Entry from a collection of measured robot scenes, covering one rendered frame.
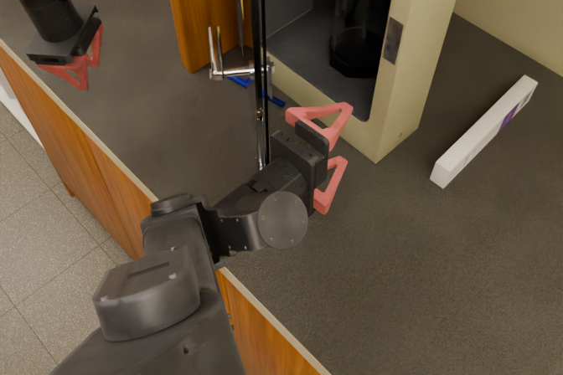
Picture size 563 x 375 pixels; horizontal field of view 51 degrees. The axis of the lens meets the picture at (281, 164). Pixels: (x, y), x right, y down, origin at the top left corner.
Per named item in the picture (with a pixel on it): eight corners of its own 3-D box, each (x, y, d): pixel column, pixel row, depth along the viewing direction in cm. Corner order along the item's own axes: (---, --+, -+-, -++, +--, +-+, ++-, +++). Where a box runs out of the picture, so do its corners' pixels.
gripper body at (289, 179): (322, 155, 64) (275, 193, 61) (319, 210, 72) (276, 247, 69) (281, 125, 67) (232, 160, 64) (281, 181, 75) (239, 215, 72)
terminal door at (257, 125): (246, 48, 106) (230, -189, 74) (266, 191, 89) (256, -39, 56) (241, 49, 106) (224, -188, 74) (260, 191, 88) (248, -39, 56)
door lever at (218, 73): (246, 33, 80) (245, 18, 78) (254, 84, 74) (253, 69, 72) (207, 37, 79) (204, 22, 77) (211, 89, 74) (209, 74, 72)
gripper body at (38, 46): (101, 12, 83) (80, -31, 77) (74, 66, 78) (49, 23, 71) (59, 11, 84) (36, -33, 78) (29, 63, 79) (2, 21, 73)
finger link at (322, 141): (374, 105, 66) (317, 150, 62) (367, 147, 72) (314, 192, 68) (328, 77, 70) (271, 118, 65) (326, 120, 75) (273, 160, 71)
